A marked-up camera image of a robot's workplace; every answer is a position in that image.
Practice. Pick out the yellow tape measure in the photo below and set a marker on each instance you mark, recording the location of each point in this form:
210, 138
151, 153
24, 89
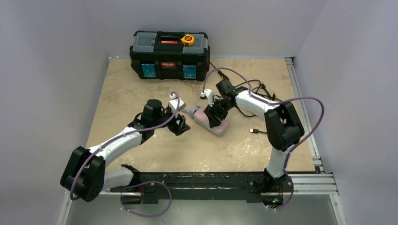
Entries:
188, 39

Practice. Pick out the black plastic toolbox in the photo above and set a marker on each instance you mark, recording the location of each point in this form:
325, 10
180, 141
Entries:
161, 55

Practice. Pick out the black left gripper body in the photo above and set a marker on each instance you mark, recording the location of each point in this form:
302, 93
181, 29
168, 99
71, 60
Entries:
179, 124

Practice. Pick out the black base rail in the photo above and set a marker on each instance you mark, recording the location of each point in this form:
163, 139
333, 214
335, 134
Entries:
218, 186

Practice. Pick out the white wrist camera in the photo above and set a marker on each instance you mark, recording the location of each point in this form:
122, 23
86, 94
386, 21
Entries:
208, 94
176, 104

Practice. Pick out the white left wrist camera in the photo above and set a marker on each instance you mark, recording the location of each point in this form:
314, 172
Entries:
176, 104

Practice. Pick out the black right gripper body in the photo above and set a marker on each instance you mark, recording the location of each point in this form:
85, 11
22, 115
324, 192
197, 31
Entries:
214, 114

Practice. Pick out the purple umbrella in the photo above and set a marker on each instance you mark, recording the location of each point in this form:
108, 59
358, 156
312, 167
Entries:
190, 112

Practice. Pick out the pink umbrella case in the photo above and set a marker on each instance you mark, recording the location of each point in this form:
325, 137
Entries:
216, 127

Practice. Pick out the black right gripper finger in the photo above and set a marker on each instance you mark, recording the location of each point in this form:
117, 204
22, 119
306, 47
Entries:
208, 112
218, 119

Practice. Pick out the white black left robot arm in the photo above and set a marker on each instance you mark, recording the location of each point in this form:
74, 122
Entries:
85, 173

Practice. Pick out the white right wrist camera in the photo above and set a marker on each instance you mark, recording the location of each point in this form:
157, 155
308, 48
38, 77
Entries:
208, 94

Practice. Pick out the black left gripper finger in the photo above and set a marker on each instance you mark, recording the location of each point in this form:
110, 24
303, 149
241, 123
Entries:
172, 126
181, 124

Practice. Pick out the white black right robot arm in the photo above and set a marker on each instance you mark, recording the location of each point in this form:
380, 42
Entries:
283, 126

